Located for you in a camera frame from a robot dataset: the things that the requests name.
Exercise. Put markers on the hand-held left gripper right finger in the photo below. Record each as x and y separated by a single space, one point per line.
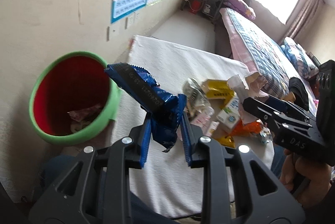
186 140

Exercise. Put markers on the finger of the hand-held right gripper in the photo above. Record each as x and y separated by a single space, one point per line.
257 109
282 103

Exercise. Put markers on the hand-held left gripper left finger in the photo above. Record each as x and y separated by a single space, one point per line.
146 140

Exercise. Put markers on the white milk carton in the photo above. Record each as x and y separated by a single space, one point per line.
230 114

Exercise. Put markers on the blue snack wrapper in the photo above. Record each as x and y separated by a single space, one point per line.
157 109

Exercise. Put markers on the black-white printed paper bag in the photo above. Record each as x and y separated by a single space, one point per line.
193 93

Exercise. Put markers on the green bin with red inside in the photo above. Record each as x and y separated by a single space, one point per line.
65 88

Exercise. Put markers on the person's right hand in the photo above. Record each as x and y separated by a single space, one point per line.
288 169

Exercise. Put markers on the orange snack wrapper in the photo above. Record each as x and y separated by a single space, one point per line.
248 127

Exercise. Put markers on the black cloth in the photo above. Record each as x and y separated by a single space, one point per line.
298 88

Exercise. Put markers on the pink packet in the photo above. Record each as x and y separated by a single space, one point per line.
200 119

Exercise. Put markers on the crumpled clear wrapper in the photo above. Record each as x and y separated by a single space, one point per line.
264 135

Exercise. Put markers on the small white tube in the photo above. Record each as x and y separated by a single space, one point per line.
213 130

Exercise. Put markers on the plain yellow wrapper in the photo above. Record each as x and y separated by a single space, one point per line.
227 140

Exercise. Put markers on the yellow cardboard box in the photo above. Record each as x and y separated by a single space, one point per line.
217 89

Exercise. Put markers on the folded blue patterned blankets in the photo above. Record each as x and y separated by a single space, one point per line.
298 54

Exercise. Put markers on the blue checked quilt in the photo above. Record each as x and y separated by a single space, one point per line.
261 48

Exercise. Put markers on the person's blue jeans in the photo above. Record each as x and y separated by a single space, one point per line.
146 207

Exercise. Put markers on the bed with pink sheet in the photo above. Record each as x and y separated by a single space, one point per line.
235 38

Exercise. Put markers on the white table cloth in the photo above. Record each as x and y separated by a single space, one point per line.
167 56

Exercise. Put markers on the pink curtain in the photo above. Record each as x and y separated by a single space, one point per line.
303 14

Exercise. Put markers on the purple pillow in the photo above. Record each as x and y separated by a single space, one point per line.
240 4

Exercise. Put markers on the white bottle in rack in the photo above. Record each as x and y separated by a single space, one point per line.
208 9

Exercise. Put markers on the red bucket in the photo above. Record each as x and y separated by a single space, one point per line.
195 5

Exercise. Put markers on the white round-port wall plate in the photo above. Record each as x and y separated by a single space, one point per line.
112 32

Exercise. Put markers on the white wall socket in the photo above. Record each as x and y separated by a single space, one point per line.
129 22

